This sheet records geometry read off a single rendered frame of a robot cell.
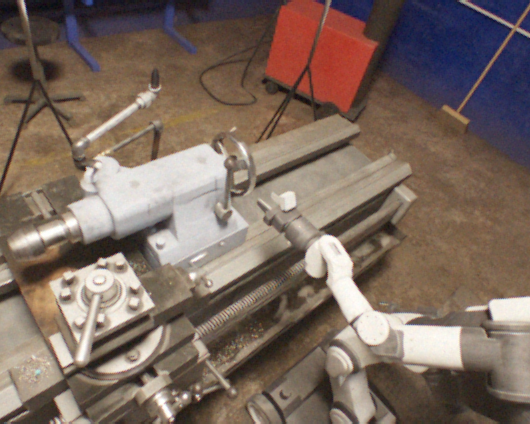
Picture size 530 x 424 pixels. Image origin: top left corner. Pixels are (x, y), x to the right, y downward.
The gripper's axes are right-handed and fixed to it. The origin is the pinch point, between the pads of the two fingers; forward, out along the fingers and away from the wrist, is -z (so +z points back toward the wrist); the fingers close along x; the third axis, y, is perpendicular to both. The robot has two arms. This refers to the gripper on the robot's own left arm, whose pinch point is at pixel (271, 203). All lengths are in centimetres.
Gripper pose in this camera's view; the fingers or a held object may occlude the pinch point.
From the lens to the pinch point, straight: 122.7
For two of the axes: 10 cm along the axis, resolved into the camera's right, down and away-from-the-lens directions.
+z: 6.3, 6.5, -4.3
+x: 7.5, -3.6, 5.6
